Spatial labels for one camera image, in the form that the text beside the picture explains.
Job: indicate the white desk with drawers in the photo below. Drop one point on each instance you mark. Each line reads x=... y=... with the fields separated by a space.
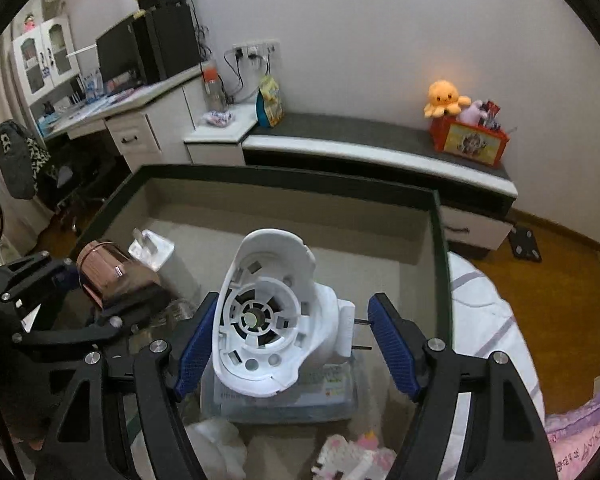
x=130 y=130

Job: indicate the small snack packet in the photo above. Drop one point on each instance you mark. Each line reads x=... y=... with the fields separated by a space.
x=219 y=118

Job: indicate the small white side table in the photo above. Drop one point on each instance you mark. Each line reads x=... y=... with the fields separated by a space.
x=220 y=140

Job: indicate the yellow and blue snack bag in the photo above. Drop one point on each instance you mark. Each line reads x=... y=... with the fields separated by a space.
x=271 y=102

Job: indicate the clear plastic bottle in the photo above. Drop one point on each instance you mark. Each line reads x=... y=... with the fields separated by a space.
x=172 y=312

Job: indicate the clear plastic case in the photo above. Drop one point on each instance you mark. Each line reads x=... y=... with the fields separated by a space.
x=300 y=395

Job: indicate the black computer monitor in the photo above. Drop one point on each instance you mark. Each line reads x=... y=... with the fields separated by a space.
x=120 y=57

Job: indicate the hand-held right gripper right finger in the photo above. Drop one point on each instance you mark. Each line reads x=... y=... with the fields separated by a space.
x=395 y=350

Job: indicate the striped bedsheet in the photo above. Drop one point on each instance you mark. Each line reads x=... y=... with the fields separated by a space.
x=495 y=340

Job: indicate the white charger plug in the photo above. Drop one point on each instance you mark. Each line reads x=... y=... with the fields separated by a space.
x=152 y=252

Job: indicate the pink plush toy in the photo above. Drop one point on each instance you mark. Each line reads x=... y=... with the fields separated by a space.
x=472 y=111

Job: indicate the white plastic bag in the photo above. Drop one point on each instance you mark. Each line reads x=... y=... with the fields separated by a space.
x=217 y=447

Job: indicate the white plastic fan housing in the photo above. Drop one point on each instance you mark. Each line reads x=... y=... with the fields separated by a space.
x=275 y=310

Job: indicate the red printed box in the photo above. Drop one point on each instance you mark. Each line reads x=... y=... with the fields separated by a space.
x=467 y=140

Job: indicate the pink storage box dark rim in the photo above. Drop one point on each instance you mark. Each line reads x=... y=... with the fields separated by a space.
x=290 y=220

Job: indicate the low black and white cabinet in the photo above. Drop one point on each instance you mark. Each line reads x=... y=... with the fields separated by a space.
x=380 y=150

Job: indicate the wall power outlet strip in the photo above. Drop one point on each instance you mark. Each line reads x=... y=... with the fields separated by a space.
x=257 y=48

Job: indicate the orange octopus plush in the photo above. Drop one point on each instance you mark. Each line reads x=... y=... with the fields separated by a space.
x=447 y=97

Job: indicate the white glass-door cabinet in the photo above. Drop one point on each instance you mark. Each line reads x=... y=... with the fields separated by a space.
x=45 y=60

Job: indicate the bottle with orange lid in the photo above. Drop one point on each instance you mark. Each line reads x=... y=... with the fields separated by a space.
x=214 y=87

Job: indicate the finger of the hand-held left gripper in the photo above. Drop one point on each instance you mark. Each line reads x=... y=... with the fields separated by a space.
x=35 y=272
x=65 y=336

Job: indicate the leopard print cloth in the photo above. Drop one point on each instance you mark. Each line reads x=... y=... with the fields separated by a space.
x=42 y=157

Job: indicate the black computer tower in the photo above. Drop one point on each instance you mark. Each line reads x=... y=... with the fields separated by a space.
x=167 y=42

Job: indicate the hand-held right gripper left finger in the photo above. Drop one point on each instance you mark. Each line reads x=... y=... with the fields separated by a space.
x=195 y=355

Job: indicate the pink quilt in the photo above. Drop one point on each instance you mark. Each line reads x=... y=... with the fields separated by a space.
x=580 y=440

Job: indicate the black bathroom scale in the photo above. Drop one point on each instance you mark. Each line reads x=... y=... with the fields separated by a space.
x=526 y=243

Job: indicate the papers and books pile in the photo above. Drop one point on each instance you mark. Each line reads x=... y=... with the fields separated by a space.
x=87 y=102

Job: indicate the black office chair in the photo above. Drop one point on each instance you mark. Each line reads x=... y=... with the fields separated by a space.
x=17 y=160

